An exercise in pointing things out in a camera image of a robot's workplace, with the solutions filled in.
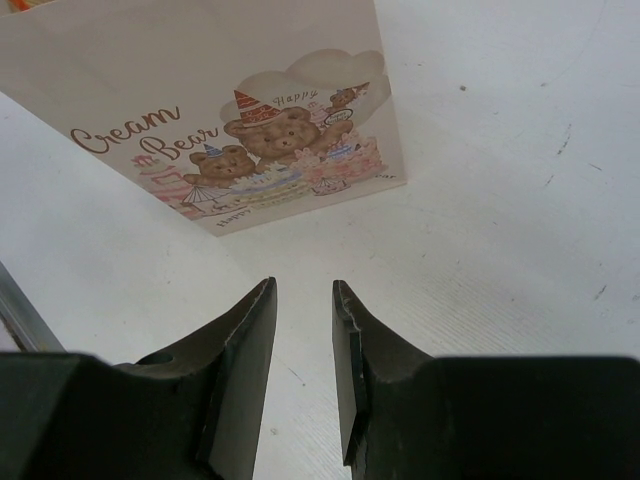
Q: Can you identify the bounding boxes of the aluminium table edge rail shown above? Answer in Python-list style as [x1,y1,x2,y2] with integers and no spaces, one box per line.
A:
[1,264,65,353]

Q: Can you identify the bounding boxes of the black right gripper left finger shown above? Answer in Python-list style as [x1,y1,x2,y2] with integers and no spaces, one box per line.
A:
[1,278,277,479]

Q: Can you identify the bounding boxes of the cream paper bag orange handles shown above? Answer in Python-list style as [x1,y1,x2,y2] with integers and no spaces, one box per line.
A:
[1,1,406,236]

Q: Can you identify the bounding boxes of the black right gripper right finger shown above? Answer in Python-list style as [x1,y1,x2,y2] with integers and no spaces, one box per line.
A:
[332,280,639,479]

